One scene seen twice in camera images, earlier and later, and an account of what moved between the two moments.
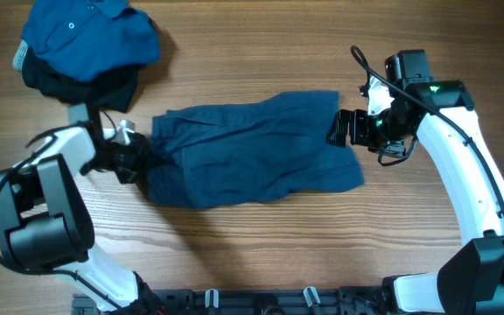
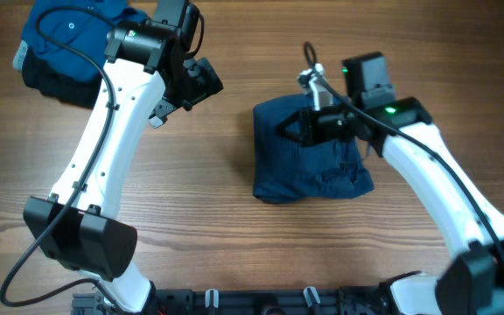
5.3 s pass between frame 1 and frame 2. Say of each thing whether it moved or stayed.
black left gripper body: moved
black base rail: stayed
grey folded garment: stayed
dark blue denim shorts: moved
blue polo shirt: stayed
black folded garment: stayed
